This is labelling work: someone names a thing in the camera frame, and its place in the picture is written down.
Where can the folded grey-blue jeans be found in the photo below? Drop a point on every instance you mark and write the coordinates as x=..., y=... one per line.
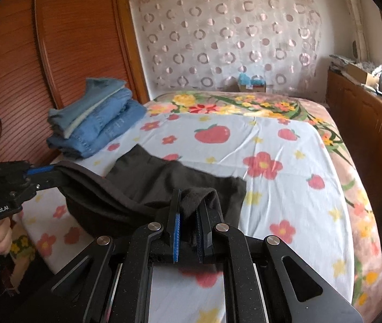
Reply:
x=86, y=107

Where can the circle-patterned wall curtain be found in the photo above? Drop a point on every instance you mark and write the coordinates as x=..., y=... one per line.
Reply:
x=228, y=30

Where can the open cardboard box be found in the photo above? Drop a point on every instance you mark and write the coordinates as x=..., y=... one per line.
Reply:
x=362, y=75

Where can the wooden cabinet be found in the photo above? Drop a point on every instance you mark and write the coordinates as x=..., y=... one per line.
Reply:
x=362, y=114

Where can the black pants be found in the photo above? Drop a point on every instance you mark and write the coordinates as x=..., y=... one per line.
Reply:
x=150, y=181

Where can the white floral bed sheet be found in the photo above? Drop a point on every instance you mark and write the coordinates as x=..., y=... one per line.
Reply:
x=278, y=208

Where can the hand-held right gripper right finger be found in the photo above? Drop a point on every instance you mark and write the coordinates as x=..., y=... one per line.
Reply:
x=200, y=235

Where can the pink floral blanket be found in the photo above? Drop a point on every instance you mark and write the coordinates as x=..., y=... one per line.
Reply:
x=355, y=191

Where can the beige window curtain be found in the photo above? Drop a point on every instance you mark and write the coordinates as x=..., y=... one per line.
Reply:
x=355, y=16

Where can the stack of folded cloths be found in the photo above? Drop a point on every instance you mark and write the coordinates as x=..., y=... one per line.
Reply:
x=340, y=61

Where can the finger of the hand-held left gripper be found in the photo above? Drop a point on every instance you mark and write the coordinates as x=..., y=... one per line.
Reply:
x=41, y=170
x=49, y=181

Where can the folded blue jeans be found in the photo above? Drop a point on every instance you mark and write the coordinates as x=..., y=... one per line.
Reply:
x=103, y=128

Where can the wooden louvered wardrobe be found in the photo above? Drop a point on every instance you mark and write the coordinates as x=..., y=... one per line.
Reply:
x=19, y=57

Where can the cardboard box with blue cloth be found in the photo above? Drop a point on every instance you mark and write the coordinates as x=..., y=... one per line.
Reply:
x=251, y=82

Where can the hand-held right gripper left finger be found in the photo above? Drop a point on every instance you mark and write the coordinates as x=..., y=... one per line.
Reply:
x=176, y=228

